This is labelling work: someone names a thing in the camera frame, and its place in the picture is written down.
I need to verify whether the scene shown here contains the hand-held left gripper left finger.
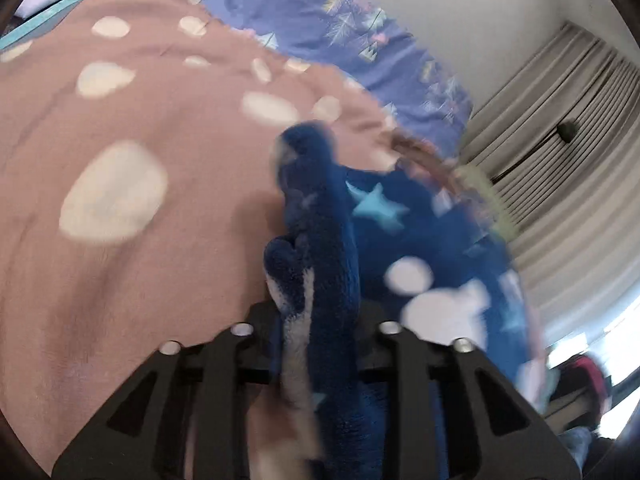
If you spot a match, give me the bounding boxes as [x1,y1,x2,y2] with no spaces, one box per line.
[51,304,282,480]

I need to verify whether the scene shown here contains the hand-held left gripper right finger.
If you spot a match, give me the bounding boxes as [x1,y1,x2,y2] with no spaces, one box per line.
[356,304,582,480]

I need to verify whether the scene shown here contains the navy star-print fleece pajama top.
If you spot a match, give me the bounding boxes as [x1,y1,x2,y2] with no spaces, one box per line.
[263,120,546,480]

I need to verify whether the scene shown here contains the folded floral clothes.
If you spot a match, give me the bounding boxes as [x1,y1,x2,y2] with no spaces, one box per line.
[390,132,466,196]

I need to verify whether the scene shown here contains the green pillow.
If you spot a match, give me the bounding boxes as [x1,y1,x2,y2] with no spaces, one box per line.
[452,165,521,241]

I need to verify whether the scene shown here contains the beige curtain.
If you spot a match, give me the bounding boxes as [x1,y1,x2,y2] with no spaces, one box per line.
[457,20,640,346]

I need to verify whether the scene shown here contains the pink polka-dot blanket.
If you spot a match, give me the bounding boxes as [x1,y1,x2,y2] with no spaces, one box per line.
[0,0,451,480]

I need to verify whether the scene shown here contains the black floor lamp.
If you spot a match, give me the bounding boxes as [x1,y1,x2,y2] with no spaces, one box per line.
[490,121,579,183]

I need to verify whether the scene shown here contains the purple tree-print blanket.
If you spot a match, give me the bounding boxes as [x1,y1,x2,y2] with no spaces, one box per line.
[200,0,473,153]

